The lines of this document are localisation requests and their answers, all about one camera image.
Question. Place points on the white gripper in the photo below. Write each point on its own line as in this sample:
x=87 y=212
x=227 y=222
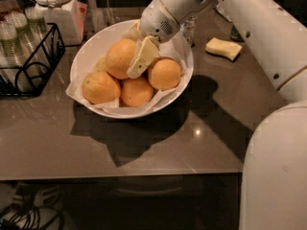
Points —
x=156 y=22

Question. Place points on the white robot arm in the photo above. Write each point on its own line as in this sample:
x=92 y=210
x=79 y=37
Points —
x=274 y=183

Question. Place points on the pale hidden left orange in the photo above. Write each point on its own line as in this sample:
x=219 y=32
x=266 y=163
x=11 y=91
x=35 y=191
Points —
x=100 y=66

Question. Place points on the white bowl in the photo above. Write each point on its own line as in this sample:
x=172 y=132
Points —
x=96 y=48

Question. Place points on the white paper liner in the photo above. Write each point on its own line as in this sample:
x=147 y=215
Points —
x=172 y=48

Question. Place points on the upright clear water bottle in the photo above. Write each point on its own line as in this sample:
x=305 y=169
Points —
x=187 y=29

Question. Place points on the white ceramic lidded jar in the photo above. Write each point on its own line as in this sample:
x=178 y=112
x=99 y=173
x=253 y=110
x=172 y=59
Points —
x=68 y=15

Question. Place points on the lying clear water bottle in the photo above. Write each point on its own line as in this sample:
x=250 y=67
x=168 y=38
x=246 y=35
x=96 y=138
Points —
x=221 y=11

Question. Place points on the yellow sponge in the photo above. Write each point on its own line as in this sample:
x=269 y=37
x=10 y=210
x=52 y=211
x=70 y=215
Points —
x=223 y=48

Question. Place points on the green soda can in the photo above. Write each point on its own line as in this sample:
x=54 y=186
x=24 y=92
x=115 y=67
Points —
x=235 y=35

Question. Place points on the stacked clear plastic cups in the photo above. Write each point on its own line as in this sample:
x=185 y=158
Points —
x=23 y=61

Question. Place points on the black wire rack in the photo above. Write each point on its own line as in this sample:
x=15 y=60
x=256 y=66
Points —
x=53 y=47

